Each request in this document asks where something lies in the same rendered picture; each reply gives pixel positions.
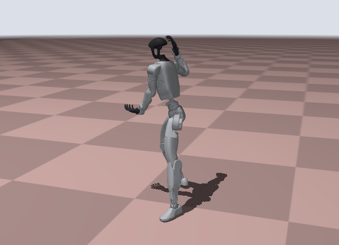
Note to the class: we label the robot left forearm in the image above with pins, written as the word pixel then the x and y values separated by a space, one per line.
pixel 145 103

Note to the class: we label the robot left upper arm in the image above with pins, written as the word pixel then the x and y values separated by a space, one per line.
pixel 153 71

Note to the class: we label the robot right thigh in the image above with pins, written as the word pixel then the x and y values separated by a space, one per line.
pixel 162 134

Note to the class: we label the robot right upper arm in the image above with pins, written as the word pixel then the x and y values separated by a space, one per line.
pixel 180 70

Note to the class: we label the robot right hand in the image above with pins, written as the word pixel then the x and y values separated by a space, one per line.
pixel 175 49

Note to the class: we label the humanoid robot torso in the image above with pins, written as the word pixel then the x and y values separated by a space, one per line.
pixel 168 87

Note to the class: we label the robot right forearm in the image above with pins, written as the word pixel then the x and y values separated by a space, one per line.
pixel 181 62

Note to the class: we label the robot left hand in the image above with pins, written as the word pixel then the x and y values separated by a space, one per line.
pixel 136 110

